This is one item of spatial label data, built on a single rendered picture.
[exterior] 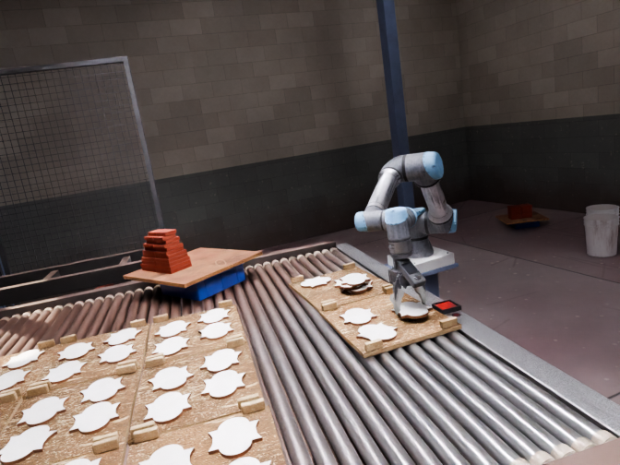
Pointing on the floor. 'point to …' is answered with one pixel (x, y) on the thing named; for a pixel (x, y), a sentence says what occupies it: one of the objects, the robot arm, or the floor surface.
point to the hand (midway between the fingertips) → (411, 309)
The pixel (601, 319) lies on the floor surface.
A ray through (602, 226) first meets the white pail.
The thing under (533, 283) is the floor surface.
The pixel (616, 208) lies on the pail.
